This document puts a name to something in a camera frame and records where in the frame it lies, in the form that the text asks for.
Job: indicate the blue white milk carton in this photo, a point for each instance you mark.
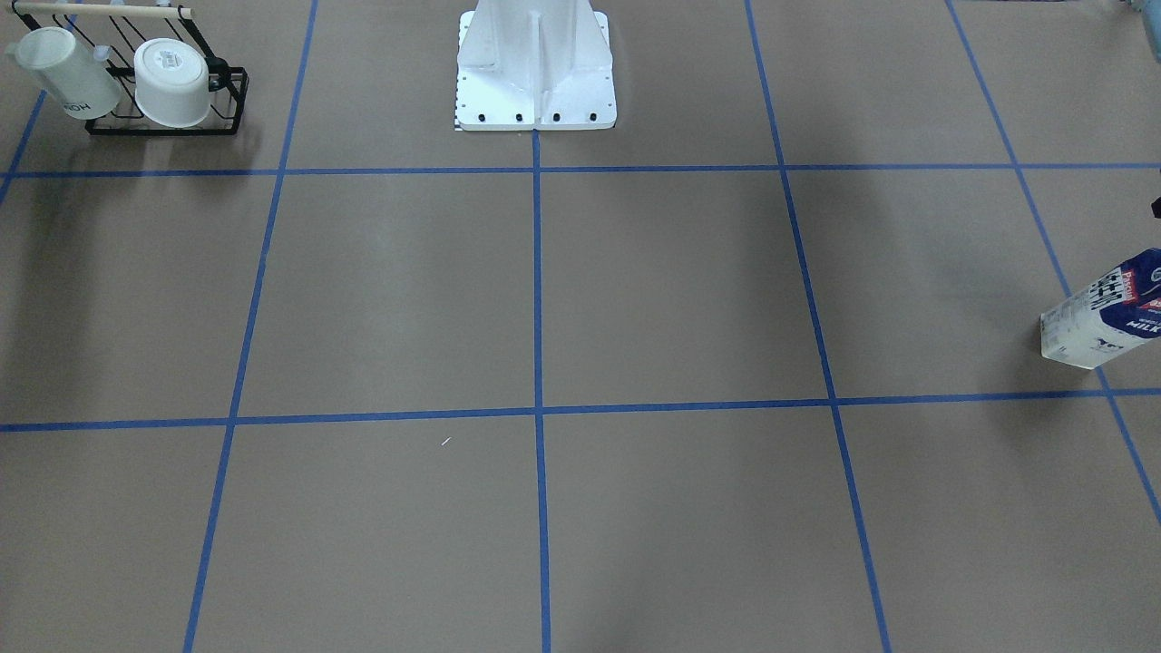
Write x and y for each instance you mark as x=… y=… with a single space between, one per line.
x=1115 y=314

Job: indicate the white bowl in rack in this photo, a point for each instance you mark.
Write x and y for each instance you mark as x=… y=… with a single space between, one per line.
x=171 y=83

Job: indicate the white pitcher in rack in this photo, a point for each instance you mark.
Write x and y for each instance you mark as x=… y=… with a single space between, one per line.
x=67 y=71

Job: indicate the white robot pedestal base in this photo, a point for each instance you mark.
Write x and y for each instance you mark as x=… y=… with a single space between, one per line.
x=534 y=65

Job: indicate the black wire dish rack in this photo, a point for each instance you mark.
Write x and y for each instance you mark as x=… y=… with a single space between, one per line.
x=127 y=69

